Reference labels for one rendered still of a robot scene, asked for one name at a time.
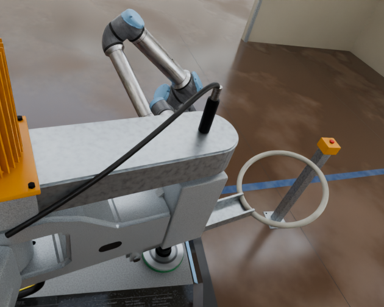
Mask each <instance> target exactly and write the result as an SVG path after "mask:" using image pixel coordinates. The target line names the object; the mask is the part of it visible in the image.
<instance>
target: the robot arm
mask: <svg viewBox="0 0 384 307"><path fill-rule="evenodd" d="M126 39H128V40H129V41H130V42H132V43H133V44H134V45H135V46H136V47H137V48H138V49H139V50H140V51H141V52H142V53H143V54H144V55H145V56H146V57H147V58H148V59H149V60H150V61H151V62H152V63H153V64H154V65H155V66H156V67H157V68H158V69H159V70H160V71H161V72H162V73H163V74H164V75H165V76H166V77H167V78H168V79H169V80H170V81H171V85H170V86H169V85H168V84H163V85H160V86H159V87H158V88H157V89H156V91H155V93H154V99H153V100H152V101H151V103H150V104H149V102H148V100H147V98H146V95H145V93H144V91H143V89H142V87H141V85H140V83H139V81H138V79H137V77H136V75H135V73H134V71H133V69H132V67H131V65H130V63H129V61H128V59H127V57H126V55H125V53H124V45H123V41H125V40H126ZM102 49H103V51H104V54H105V55H106V56H108V57H110V59H111V61H112V63H113V65H114V67H115V69H116V72H117V74H118V76H119V78H120V80H121V82H122V84H123V86H124V88H125V90H126V92H127V94H128V96H129V98H130V101H131V103H132V105H133V107H134V109H135V111H136V113H137V115H138V117H139V118H140V117H147V116H158V115H168V114H174V113H175V112H176V111H177V110H178V109H179V108H180V107H181V106H182V105H183V104H185V103H186V102H187V101H188V100H189V99H190V98H192V97H193V96H194V95H195V94H196V93H197V92H198V91H200V90H201V89H203V86H202V82H201V80H200V78H199V76H198V75H197V74H196V72H195V71H193V72H191V73H190V72H189V71H188V70H183V69H182V68H181V67H180V65H179V64H178V63H177V62H176V61H175V60H174V59H173V58H172V57H171V56H170V55H169V54H168V53H167V51H166V50H165V49H164V48H163V47H162V46H161V44H160V43H159V42H158V41H157V40H156V39H155V38H154V37H153V36H152V35H151V34H150V33H149V32H148V30H147V29H146V28H145V27H144V21H143V19H142V18H141V16H140V15H139V14H138V13H137V12H136V11H134V10H132V9H127V10H125V11H124V12H122V13H121V14H120V15H119V16H117V17H116V18H115V19H114V20H112V21H111V22H109V23H108V24H107V25H106V27H105V29H104V32H103V35H102Z"/></svg>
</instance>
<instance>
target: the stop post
mask: <svg viewBox="0 0 384 307"><path fill-rule="evenodd" d="M330 139H332V140H334V138H321V139H320V140H319V142H318V143H317V146H318V147H319V148H318V149H317V151H316V152H315V154H314V155H313V156H312V158H311V160H310V161H312V162H313V163H314V164H315V165H317V167H318V168H319V169H321V168H322V167H323V165H324V164H325V162H326V161H327V160H328V159H329V157H330V156H331V155H336V154H337V153H338V151H339V150H340V146H339V145H338V143H337V142H336V141H335V140H334V142H335V143H331V142H330ZM315 176H316V173H315V171H314V170H312V168H311V167H309V166H308V165H306V167H305V168H304V170H303V171H302V172H301V173H300V175H299V176H298V178H297V179H296V181H295V182H294V184H293V185H292V187H291V188H290V190H289V191H288V192H287V194H286V195H285V197H284V198H283V199H282V201H281V202H280V204H279V205H278V207H277V208H276V210H275V211H264V212H263V214H264V215H265V218H267V219H270V220H272V221H277V222H285V221H284V219H283V218H284V217H285V216H286V214H287V213H288V212H289V210H290V209H291V207H292V206H293V205H294V204H295V202H296V201H297V199H298V198H299V197H300V195H301V194H302V193H303V192H304V190H305V189H306V188H307V186H308V185H309V184H310V182H311V181H312V180H313V179H314V177H315ZM269 227H270V229H274V228H277V227H272V226H269Z"/></svg>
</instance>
